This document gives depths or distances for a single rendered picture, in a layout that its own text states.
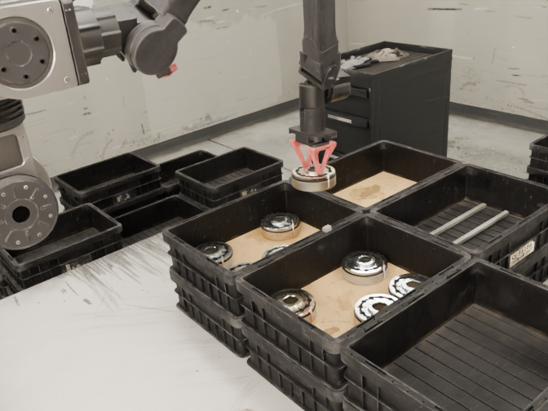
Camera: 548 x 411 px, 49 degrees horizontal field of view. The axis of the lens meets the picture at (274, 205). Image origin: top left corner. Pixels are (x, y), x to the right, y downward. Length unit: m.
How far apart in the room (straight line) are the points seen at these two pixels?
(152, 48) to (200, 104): 3.84
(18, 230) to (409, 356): 0.76
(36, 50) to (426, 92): 2.47
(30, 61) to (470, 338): 0.90
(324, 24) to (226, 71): 3.68
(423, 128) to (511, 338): 2.06
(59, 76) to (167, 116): 3.76
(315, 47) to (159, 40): 0.40
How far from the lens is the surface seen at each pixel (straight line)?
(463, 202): 1.74
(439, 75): 3.20
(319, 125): 1.34
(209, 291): 1.37
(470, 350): 1.21
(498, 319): 1.29
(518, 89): 4.82
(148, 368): 1.41
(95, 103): 4.36
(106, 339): 1.53
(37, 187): 1.18
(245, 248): 1.53
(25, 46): 0.88
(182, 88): 4.67
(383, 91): 2.88
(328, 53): 1.26
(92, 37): 0.91
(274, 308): 1.14
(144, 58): 0.95
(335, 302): 1.31
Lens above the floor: 1.59
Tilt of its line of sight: 26 degrees down
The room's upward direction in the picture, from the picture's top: 5 degrees counter-clockwise
